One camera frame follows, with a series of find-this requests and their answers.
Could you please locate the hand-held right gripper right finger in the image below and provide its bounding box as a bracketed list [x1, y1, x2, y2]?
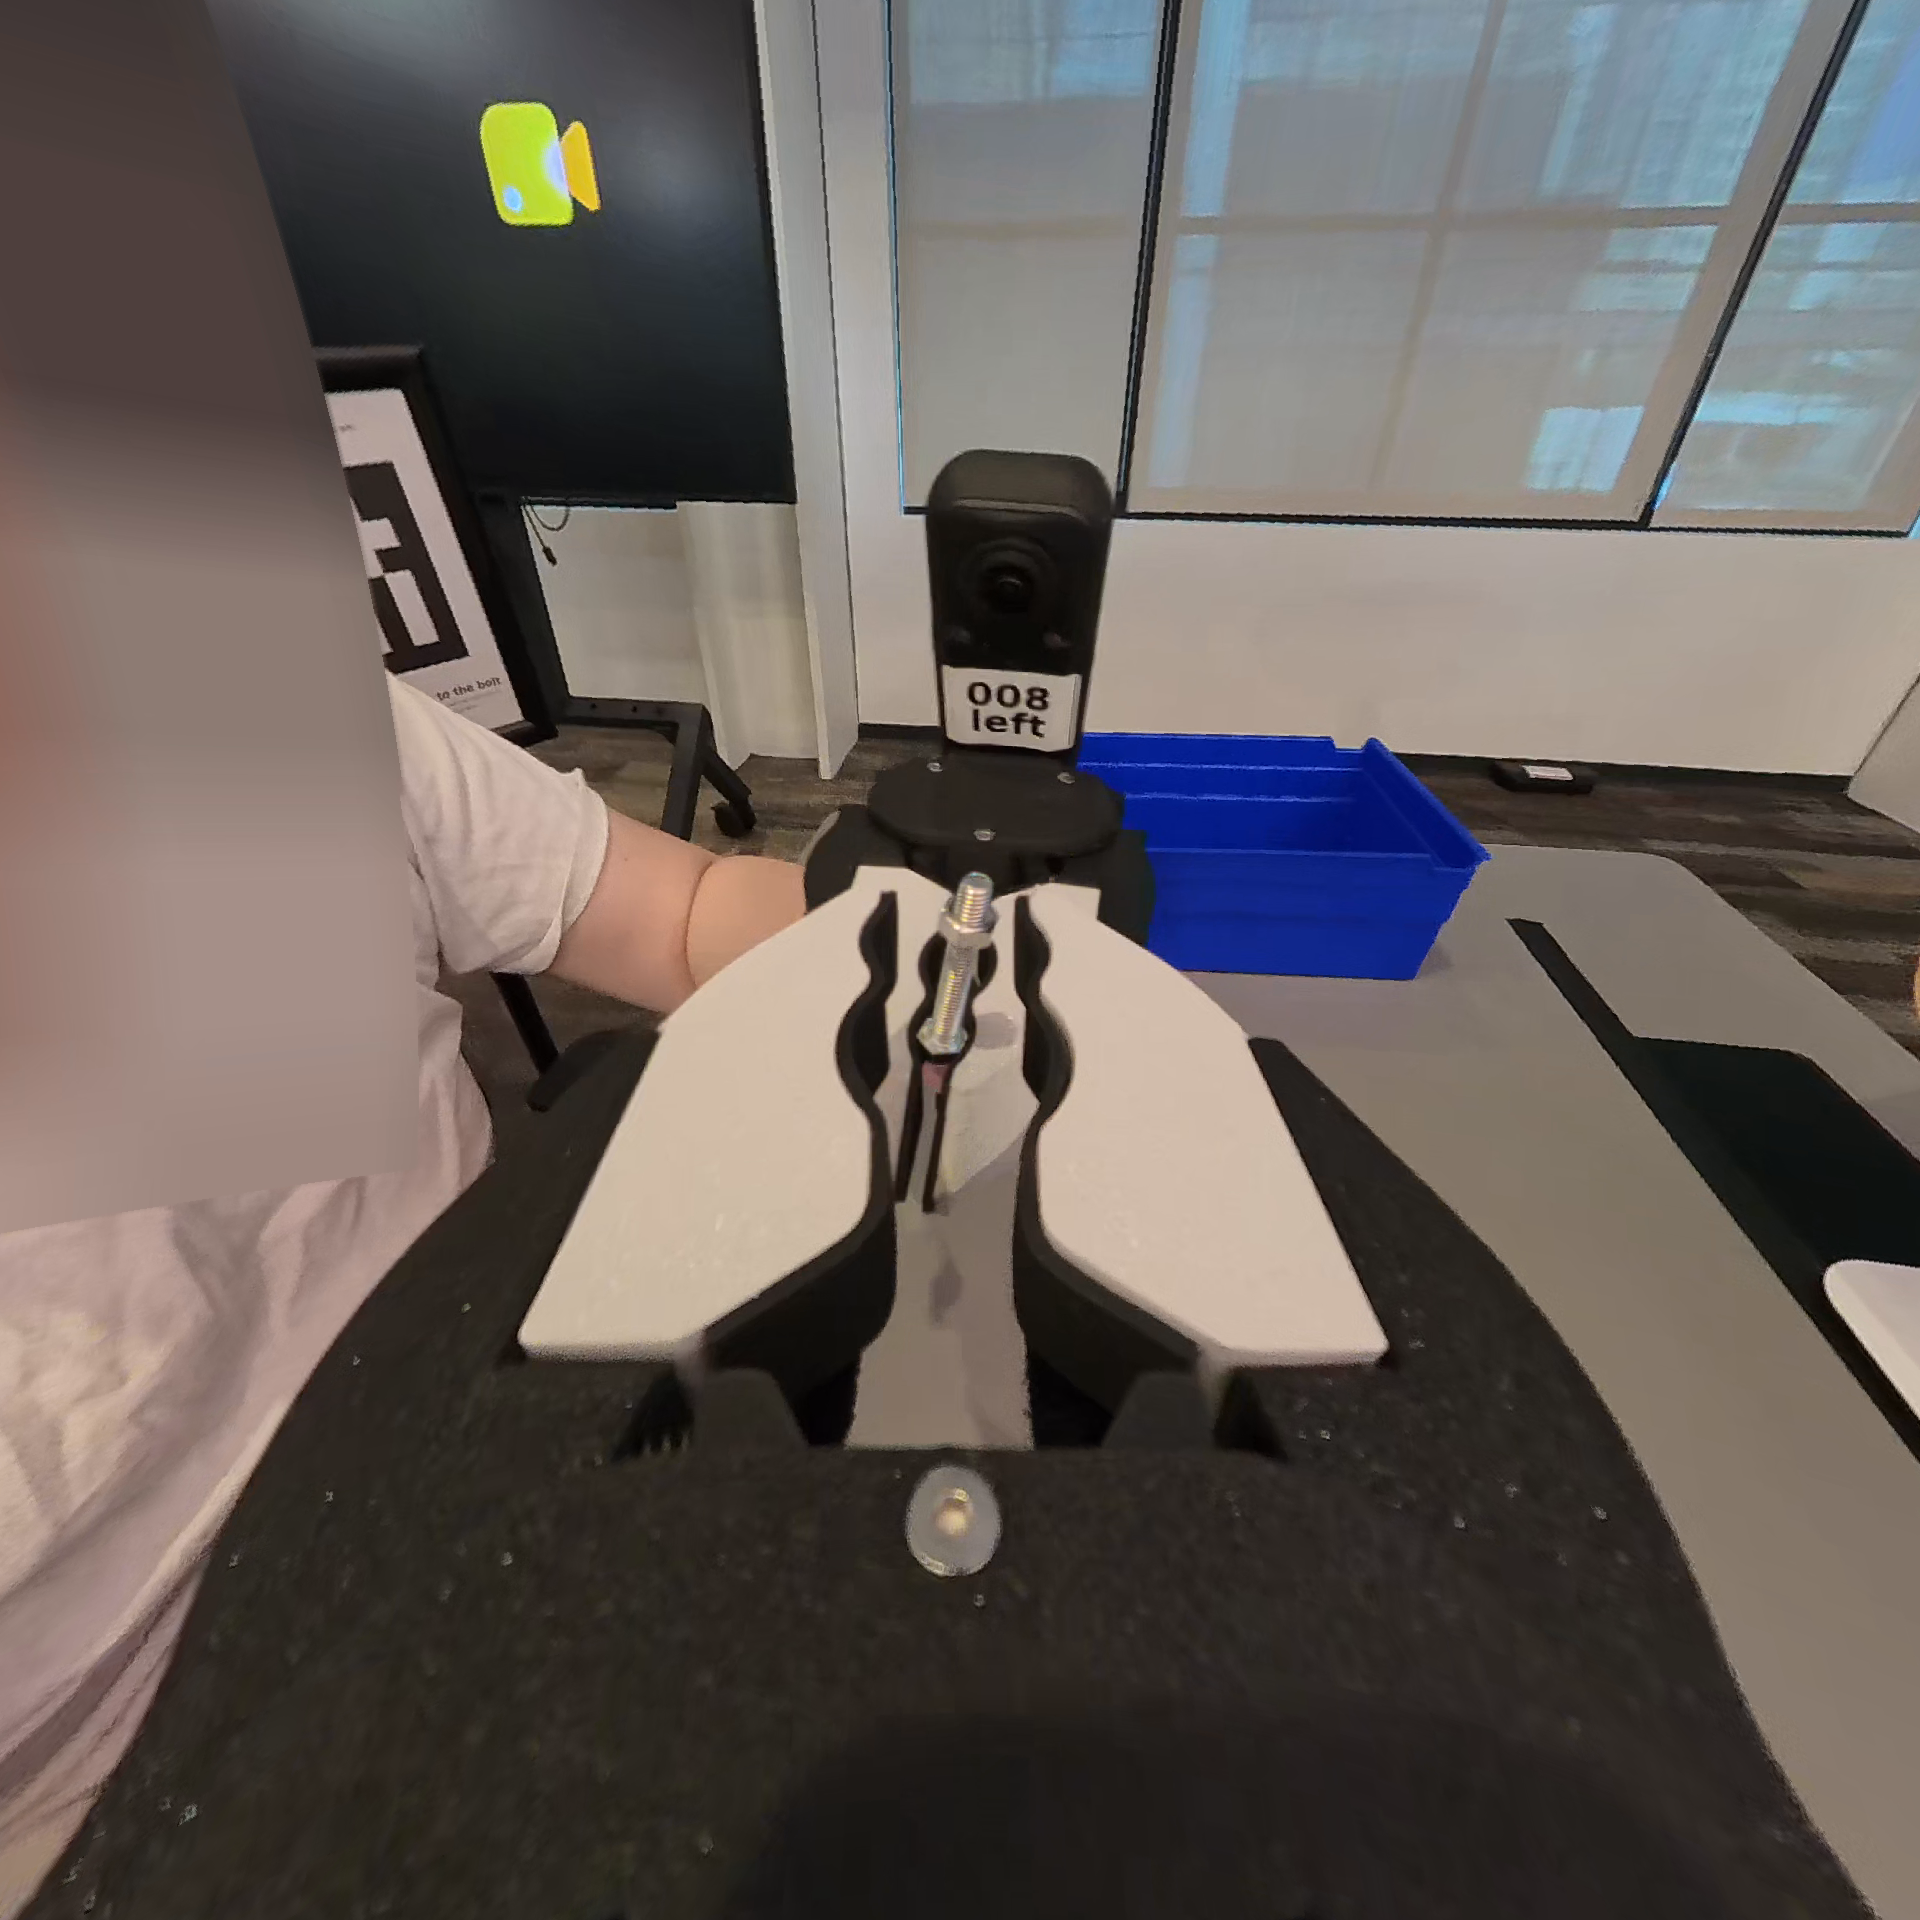
[1014, 885, 1393, 1379]

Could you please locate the black wheeled screen stand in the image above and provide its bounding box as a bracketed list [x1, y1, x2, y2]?
[479, 487, 758, 839]

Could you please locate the black framed white poster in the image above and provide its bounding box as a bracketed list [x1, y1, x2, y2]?
[318, 347, 561, 748]

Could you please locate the black wall screen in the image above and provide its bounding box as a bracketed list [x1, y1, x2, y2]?
[224, 0, 799, 506]

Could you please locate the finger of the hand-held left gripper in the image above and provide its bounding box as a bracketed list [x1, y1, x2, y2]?
[883, 915, 936, 1205]
[942, 900, 1038, 1205]

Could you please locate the window with roller blind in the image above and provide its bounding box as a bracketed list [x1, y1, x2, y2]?
[886, 0, 1920, 536]

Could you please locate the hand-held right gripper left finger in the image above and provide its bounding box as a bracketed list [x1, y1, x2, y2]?
[515, 882, 904, 1370]

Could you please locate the black office chair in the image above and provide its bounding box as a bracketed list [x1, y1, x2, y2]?
[497, 971, 634, 1113]

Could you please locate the white stand base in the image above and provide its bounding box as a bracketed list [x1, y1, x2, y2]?
[1823, 1259, 1920, 1419]

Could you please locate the slim silver bolt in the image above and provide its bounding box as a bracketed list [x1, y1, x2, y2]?
[915, 874, 998, 1056]

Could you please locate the blue plastic bin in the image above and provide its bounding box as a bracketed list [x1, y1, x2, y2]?
[1077, 732, 1491, 981]

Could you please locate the person's left forearm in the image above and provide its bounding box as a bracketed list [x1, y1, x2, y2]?
[546, 802, 813, 1011]

